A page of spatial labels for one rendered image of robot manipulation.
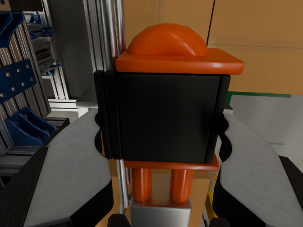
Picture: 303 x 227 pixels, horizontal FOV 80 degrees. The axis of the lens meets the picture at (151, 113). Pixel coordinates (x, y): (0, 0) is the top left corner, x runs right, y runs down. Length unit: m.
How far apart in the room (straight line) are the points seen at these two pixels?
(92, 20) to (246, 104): 1.24
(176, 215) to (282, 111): 1.65
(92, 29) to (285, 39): 0.92
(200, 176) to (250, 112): 1.16
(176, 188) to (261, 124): 1.63
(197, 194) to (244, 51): 0.58
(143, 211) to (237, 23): 0.76
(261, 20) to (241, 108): 0.90
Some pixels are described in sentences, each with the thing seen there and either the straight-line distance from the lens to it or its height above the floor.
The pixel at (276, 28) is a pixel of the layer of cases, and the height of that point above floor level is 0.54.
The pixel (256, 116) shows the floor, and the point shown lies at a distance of 1.73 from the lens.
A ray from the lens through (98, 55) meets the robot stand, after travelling 1.17.
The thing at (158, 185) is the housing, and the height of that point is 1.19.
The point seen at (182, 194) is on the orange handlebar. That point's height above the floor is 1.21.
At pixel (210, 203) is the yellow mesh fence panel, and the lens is 1.43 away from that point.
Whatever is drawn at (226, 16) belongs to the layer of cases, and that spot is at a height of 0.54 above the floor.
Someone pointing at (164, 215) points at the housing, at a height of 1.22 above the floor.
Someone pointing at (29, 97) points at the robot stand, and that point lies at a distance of 0.74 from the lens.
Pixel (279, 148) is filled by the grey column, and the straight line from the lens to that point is 2.01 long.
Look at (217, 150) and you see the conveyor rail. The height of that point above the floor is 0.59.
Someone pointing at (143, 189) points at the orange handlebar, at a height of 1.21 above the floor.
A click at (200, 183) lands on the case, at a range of 0.60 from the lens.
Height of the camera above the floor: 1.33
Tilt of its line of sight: 61 degrees down
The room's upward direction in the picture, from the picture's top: 176 degrees counter-clockwise
